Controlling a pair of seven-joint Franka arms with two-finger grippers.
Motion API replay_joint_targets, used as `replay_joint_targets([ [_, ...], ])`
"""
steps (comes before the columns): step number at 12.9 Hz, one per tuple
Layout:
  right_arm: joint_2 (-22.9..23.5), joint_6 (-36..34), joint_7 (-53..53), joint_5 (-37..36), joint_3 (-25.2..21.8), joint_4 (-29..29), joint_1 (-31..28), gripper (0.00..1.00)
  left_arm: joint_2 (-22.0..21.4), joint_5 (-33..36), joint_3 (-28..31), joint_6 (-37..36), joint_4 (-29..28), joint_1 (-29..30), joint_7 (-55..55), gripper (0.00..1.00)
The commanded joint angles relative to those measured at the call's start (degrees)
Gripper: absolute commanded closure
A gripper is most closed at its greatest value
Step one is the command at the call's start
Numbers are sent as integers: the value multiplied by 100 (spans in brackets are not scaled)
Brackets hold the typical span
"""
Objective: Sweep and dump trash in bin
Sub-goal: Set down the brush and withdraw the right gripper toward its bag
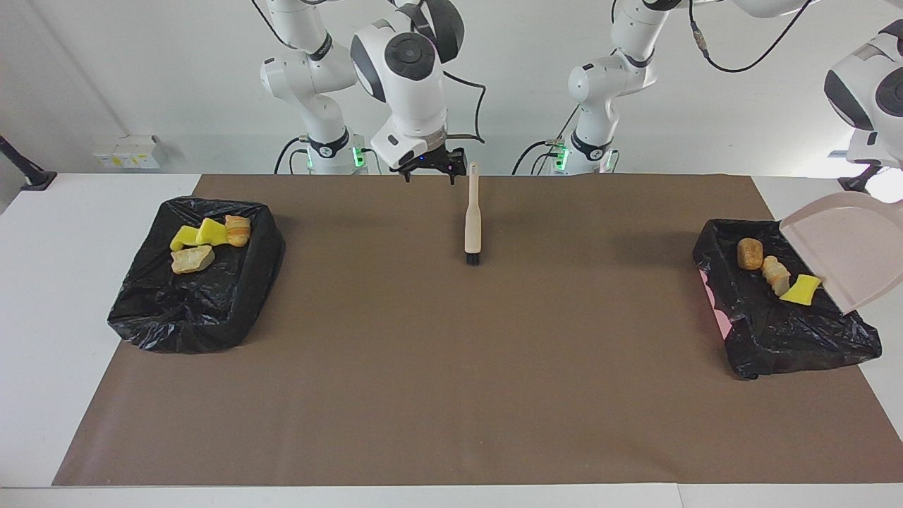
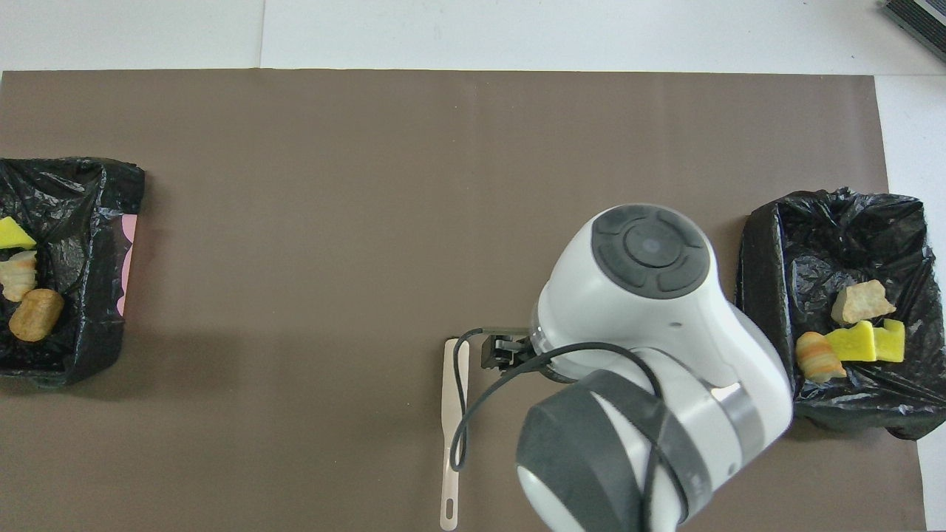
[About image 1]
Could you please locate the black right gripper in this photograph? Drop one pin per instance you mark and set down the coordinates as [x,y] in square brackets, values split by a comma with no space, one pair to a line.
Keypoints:
[434,161]

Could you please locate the beige brush with black bristles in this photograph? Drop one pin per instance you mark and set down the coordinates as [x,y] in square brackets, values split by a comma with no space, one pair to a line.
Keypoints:
[473,219]

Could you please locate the orange striped foam piece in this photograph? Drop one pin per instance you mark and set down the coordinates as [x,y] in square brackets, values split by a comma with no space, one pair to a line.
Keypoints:
[238,231]

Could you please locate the pale beige foam chunk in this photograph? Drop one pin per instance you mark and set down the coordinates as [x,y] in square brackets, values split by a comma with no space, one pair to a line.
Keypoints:
[192,259]

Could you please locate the notched yellow sponge piece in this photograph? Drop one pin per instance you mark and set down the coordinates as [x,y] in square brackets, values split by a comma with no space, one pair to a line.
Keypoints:
[185,238]

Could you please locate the brown oval foam nugget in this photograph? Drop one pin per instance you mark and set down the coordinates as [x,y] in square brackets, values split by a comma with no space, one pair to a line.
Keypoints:
[750,254]

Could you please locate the tan ridged foam piece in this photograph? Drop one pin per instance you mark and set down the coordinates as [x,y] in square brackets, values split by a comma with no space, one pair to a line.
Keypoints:
[776,275]

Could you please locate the small yellow green sponge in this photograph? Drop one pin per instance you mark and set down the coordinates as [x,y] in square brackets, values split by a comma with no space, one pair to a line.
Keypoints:
[801,291]

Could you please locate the beige plastic dustpan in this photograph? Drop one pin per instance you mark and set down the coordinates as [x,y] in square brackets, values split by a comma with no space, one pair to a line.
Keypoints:
[846,247]

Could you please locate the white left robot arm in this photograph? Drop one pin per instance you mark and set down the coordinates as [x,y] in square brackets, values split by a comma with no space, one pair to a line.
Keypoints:
[607,77]

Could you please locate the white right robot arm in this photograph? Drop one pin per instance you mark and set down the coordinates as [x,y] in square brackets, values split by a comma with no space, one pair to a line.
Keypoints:
[409,85]

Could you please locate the black bag lined pink bin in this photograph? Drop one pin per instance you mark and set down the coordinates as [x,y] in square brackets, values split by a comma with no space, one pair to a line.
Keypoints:
[776,339]

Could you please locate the brown table mat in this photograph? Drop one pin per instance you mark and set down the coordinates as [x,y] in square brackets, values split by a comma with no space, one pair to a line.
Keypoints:
[458,395]

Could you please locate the white wall socket box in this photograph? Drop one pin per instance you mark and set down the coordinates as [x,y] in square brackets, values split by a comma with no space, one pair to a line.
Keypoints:
[127,152]

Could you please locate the black camera stand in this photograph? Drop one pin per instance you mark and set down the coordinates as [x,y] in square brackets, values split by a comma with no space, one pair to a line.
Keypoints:
[39,180]
[857,185]

